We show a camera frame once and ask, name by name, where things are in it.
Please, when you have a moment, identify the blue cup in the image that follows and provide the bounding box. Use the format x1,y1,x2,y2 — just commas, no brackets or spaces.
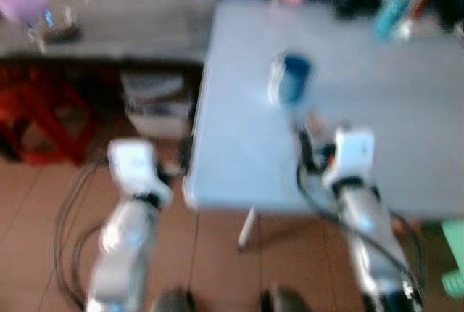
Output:
268,51,315,108

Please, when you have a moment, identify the white table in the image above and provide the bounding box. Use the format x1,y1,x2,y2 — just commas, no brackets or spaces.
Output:
182,0,464,253

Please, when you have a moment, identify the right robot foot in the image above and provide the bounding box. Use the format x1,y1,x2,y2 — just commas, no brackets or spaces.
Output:
260,286,313,312

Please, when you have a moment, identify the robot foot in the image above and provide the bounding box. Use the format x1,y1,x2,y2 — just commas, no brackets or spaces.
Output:
260,286,313,312
151,287,196,312

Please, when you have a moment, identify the teal plastic bottle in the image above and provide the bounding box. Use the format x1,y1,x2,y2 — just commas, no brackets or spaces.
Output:
373,0,430,42

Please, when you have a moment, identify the stack of white boxes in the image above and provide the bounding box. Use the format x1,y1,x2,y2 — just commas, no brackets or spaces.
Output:
119,70,194,140

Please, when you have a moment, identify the green plastic stool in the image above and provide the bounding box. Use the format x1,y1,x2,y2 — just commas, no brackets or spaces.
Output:
440,219,464,300

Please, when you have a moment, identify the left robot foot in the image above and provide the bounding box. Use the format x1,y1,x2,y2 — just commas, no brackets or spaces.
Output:
151,287,196,312

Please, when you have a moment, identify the grey wooden bench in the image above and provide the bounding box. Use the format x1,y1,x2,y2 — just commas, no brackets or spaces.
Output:
0,0,220,65

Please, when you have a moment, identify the small dark object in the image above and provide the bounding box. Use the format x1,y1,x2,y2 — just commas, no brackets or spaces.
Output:
43,25,83,45

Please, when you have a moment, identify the red plastic stool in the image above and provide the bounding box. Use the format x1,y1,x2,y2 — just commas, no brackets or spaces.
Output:
0,65,99,165

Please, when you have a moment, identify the purple cup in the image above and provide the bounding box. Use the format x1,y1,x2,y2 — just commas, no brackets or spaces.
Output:
0,0,51,27

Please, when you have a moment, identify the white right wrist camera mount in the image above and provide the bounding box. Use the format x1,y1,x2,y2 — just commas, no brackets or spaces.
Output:
322,128,376,189

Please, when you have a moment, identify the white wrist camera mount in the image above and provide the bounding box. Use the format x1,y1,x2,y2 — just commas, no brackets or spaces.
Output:
322,128,376,189
107,138,174,208

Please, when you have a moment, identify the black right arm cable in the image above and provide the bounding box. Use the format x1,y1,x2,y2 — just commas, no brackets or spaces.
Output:
295,158,426,305

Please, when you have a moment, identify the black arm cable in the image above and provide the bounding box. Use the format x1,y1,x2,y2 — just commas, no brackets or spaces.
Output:
53,158,111,311
295,158,426,305

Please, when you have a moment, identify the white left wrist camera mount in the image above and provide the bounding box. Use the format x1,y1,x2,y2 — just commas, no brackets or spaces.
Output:
107,138,174,208

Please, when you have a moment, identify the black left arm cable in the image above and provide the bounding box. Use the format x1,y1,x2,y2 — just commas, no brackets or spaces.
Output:
53,158,111,311

